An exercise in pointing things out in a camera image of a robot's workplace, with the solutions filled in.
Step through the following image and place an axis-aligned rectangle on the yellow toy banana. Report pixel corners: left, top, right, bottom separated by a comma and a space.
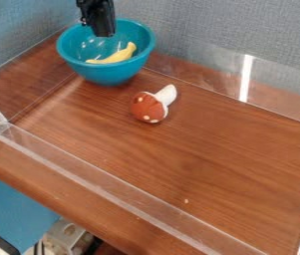
87, 42, 137, 64

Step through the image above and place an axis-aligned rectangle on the blue plastic bowl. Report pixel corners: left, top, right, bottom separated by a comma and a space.
56, 18, 155, 87

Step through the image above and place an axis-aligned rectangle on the red white toy mushroom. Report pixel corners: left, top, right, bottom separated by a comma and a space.
130, 84, 177, 124

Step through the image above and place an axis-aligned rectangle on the grey power strip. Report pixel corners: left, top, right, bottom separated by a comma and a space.
32, 218, 95, 255

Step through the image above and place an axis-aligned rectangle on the clear acrylic tray wall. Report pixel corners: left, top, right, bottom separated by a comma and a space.
0, 30, 300, 255

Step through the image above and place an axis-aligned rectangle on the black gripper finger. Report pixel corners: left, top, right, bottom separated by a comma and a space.
76, 0, 117, 37

